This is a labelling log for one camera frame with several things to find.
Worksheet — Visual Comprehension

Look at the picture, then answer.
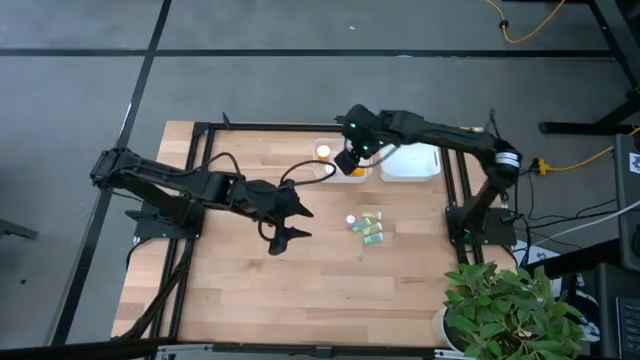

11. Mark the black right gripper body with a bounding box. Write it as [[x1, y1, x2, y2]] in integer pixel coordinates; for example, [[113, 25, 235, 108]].
[[333, 136, 374, 176]]

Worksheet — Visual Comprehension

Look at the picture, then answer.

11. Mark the green leafy plant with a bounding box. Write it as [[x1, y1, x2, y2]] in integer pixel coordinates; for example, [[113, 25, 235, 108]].
[[443, 263, 586, 360]]

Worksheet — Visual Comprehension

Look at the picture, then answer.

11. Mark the black aluminium rig frame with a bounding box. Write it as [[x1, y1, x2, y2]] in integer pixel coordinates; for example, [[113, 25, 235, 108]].
[[0, 112, 484, 360]]

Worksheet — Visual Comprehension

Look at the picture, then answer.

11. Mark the black desk beam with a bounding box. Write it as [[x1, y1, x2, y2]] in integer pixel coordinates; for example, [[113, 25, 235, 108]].
[[519, 238, 622, 281]]

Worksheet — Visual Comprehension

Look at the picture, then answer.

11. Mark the grey chair leg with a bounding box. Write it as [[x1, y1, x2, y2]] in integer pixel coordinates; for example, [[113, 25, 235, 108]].
[[0, 218, 39, 242]]

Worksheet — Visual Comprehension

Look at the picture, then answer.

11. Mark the black desk leg stand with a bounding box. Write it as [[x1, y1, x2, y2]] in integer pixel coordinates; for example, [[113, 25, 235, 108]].
[[538, 0, 640, 136]]

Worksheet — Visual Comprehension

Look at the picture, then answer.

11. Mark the yellow cable with plug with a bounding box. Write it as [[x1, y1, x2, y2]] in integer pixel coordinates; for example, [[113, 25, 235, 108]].
[[532, 127, 640, 176]]

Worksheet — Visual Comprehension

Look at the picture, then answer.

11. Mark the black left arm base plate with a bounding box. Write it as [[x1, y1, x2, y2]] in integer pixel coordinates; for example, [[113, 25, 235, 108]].
[[124, 199, 206, 242]]

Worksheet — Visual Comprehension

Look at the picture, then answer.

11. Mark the white cable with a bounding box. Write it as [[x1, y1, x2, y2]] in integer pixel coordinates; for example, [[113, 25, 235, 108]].
[[534, 198, 640, 246]]

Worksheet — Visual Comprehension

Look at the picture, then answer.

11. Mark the yellow extension cable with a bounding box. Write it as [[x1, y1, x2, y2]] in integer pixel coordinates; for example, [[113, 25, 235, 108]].
[[483, 0, 567, 44]]

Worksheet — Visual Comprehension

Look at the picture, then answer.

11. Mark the white plant pot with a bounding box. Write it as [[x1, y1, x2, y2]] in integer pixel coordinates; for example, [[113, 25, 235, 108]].
[[432, 305, 471, 356]]

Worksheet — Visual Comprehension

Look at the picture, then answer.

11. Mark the clear plastic bin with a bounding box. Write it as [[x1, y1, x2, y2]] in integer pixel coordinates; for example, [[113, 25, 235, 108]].
[[312, 137, 374, 184], [378, 142, 442, 183]]

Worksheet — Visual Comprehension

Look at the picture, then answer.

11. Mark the black equipment box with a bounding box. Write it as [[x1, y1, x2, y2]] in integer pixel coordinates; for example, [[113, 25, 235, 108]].
[[594, 263, 640, 360]]

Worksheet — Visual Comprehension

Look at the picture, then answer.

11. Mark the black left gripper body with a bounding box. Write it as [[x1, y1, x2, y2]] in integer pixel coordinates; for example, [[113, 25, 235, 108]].
[[232, 178, 301, 257]]

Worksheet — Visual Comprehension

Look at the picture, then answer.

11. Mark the black computer tower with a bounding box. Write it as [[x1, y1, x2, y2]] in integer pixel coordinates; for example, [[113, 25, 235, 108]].
[[613, 132, 640, 274]]

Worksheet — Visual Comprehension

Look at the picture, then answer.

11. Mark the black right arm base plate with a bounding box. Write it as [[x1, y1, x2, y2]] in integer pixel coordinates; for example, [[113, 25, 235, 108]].
[[445, 205, 517, 247]]

